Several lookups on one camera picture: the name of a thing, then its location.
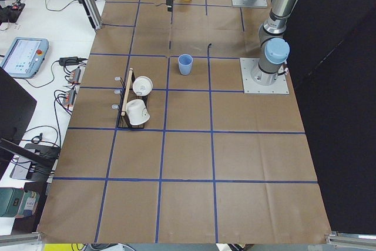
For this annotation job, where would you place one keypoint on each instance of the blue plastic cup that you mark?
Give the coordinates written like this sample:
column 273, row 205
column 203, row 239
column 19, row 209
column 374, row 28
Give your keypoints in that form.
column 185, row 63

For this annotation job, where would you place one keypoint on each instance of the white mug near rack front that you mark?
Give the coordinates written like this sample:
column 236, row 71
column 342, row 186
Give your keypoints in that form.
column 137, row 112

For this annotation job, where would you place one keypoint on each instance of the orange usb adapter upper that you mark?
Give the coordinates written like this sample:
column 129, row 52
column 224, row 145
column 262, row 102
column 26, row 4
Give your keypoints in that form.
column 74, row 76

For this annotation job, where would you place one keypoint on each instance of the orange usb adapter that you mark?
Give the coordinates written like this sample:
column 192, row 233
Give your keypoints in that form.
column 69, row 98
column 74, row 76

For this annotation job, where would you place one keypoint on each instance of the black power adapter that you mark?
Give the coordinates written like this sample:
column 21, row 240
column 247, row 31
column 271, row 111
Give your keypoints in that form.
column 69, row 61

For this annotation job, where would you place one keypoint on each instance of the orange usb adapter lower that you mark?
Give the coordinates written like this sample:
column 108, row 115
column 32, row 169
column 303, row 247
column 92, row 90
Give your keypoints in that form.
column 69, row 98

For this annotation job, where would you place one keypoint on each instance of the brown paper table mat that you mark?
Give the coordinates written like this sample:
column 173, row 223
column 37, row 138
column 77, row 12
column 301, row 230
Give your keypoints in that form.
column 212, row 164

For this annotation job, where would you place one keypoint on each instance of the teach pendant tablet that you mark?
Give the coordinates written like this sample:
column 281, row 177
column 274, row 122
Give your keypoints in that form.
column 24, row 57

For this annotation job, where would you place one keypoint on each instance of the black monitor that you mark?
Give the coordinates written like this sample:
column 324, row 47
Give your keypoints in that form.
column 17, row 108

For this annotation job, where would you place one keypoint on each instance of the grey docking hub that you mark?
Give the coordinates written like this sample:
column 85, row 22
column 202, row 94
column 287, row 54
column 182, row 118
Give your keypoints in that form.
column 23, row 169

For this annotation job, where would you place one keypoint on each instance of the green box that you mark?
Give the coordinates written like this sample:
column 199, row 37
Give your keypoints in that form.
column 18, row 203

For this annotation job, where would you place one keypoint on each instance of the wooden rack dowel handle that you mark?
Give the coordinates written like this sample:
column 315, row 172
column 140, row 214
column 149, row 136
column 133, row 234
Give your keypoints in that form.
column 126, row 91

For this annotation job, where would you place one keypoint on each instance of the black wire cup rack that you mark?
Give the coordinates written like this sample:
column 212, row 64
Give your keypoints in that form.
column 123, row 121

